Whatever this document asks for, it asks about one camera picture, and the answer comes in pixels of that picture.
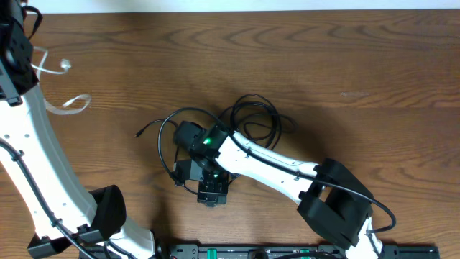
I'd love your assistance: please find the black usb cable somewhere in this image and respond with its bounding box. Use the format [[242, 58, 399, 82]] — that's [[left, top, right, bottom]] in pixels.
[[134, 94, 298, 197]]

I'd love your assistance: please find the white usb cable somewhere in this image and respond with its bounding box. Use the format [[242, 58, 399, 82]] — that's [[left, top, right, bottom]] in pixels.
[[30, 45, 93, 116]]

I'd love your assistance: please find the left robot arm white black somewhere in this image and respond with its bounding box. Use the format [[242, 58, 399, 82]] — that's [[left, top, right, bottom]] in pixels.
[[1, 1, 157, 258]]

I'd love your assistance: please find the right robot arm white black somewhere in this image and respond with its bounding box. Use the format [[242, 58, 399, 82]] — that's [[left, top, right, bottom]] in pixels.
[[173, 122, 383, 258]]

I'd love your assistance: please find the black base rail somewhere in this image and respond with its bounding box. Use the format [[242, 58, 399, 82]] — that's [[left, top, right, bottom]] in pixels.
[[153, 244, 441, 259]]

